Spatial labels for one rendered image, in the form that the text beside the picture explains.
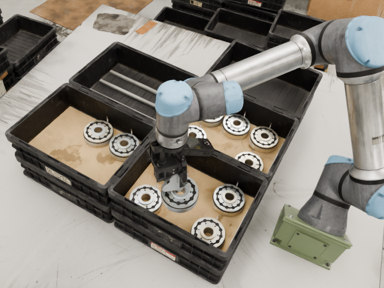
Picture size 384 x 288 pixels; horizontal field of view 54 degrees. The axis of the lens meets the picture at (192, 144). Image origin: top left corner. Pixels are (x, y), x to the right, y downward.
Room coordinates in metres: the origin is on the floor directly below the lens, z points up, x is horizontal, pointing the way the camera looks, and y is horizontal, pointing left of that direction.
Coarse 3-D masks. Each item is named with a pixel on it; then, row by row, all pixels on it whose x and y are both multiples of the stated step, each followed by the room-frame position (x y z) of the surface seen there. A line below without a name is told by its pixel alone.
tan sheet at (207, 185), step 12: (192, 168) 0.76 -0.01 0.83; (144, 180) 0.69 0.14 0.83; (156, 180) 0.69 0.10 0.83; (204, 180) 0.72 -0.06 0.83; (216, 180) 0.72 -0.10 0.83; (180, 192) 0.66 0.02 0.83; (204, 192) 0.67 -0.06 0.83; (204, 204) 0.63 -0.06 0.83; (168, 216) 0.57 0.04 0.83; (180, 216) 0.57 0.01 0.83; (192, 216) 0.58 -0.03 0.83; (204, 216) 0.58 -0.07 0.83; (216, 216) 0.59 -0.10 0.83; (240, 216) 0.60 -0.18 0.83; (228, 228) 0.55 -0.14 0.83; (228, 240) 0.51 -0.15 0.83
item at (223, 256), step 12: (216, 156) 0.75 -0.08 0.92; (240, 168) 0.71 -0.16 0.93; (120, 180) 0.61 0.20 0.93; (264, 180) 0.68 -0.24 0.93; (108, 192) 0.57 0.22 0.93; (132, 204) 0.54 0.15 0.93; (252, 204) 0.59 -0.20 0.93; (144, 216) 0.51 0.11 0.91; (156, 216) 0.51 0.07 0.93; (168, 228) 0.48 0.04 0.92; (180, 228) 0.48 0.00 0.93; (240, 228) 0.51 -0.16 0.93; (192, 240) 0.45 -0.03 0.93; (216, 252) 0.43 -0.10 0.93; (228, 252) 0.43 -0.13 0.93
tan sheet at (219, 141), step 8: (208, 128) 0.95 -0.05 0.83; (216, 128) 0.96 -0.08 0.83; (208, 136) 0.91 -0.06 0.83; (216, 136) 0.92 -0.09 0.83; (224, 136) 0.92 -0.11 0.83; (248, 136) 0.94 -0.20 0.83; (216, 144) 0.88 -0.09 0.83; (224, 144) 0.88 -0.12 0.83; (232, 144) 0.89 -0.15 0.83; (240, 144) 0.89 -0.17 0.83; (248, 144) 0.90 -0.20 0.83; (280, 144) 0.92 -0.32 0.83; (224, 152) 0.85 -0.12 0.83; (232, 152) 0.85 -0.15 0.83; (240, 152) 0.86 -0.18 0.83; (256, 152) 0.87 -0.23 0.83; (272, 152) 0.88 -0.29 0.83; (264, 160) 0.84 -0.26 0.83; (272, 160) 0.84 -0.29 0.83; (264, 168) 0.80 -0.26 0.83
